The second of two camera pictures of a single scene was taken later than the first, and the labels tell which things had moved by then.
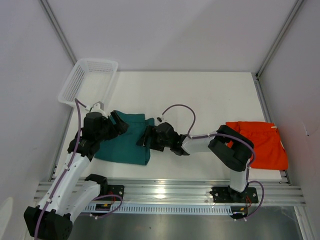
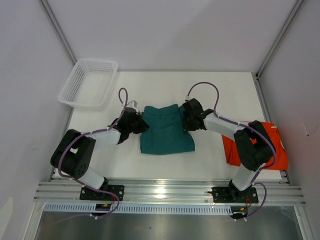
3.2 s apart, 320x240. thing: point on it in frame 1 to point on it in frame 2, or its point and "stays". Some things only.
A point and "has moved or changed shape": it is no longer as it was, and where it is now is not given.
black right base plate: x=227 y=194 stays
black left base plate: x=117 y=190 stays
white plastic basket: x=90 y=81 stays
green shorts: x=122 y=148 has moved or changed shape
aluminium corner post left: x=58 y=30 stays
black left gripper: x=121 y=127 to x=143 y=126
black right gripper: x=150 y=131 to x=186 y=126
